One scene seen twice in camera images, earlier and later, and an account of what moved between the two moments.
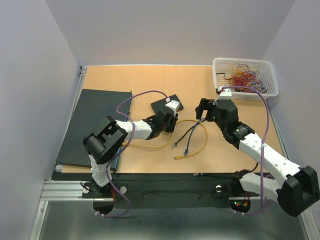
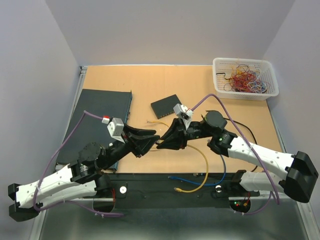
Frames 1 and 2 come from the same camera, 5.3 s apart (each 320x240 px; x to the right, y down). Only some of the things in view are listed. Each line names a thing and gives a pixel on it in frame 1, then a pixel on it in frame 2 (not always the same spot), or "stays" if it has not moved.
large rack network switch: (93, 106) stays
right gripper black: (206, 104) → (174, 138)
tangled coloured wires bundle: (244, 76) stays
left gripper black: (173, 120) → (140, 145)
